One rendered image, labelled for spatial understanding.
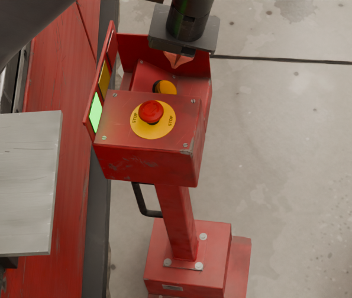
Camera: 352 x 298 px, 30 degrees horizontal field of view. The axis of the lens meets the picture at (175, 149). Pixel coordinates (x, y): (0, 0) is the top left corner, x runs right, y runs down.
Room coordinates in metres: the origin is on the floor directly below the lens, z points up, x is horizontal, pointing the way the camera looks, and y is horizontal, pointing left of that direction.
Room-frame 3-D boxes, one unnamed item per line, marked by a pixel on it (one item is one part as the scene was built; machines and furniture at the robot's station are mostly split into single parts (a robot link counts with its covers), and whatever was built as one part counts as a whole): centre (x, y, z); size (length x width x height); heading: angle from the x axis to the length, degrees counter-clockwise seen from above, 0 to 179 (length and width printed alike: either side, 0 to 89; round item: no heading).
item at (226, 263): (0.61, -0.01, 0.06); 0.25 x 0.20 x 0.12; 72
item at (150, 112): (0.57, 0.03, 0.79); 0.04 x 0.04 x 0.04
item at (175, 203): (0.62, 0.02, 0.39); 0.05 x 0.05 x 0.54; 72
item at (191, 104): (0.62, 0.02, 0.75); 0.20 x 0.16 x 0.18; 162
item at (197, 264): (0.62, 0.02, 0.13); 0.10 x 0.10 x 0.01; 72
